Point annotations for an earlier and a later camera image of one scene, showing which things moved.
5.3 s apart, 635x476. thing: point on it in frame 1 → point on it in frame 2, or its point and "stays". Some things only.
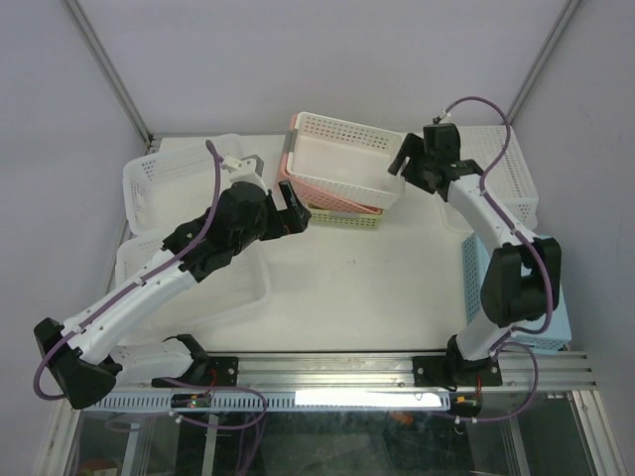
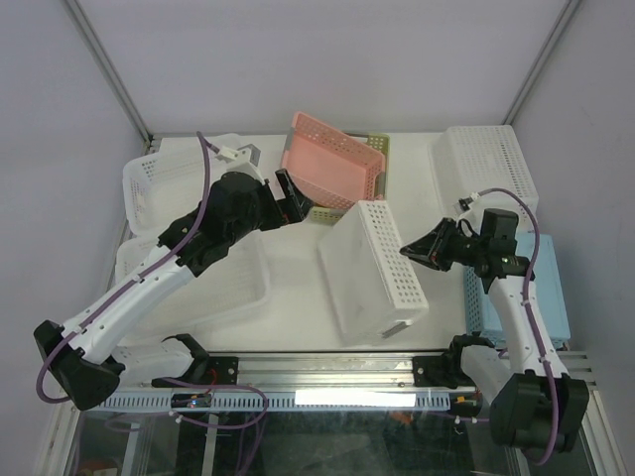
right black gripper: [413, 146] → [423, 248]
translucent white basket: [508, 181] stays
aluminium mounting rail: [380, 372] stays
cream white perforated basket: [345, 158] → [372, 292]
